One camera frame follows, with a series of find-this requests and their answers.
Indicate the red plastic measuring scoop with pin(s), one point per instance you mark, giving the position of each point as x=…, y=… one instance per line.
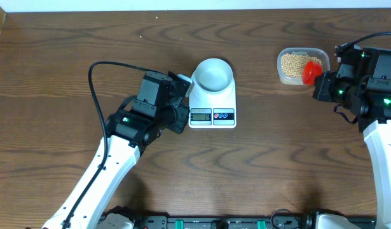
x=310, y=71

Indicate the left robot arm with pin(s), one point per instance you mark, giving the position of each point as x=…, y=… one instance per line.
x=135, y=125

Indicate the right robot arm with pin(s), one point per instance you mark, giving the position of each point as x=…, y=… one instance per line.
x=362, y=85

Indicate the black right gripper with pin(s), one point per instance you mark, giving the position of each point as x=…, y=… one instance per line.
x=323, y=83

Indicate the clear plastic soybean container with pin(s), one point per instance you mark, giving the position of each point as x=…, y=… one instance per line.
x=291, y=61

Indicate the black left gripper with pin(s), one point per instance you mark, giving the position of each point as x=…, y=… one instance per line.
x=181, y=112

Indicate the white digital kitchen scale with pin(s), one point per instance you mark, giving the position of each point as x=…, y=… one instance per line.
x=213, y=109

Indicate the light grey round bowl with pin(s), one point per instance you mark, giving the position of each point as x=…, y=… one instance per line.
x=213, y=75

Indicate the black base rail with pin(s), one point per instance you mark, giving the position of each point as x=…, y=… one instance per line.
x=122, y=217

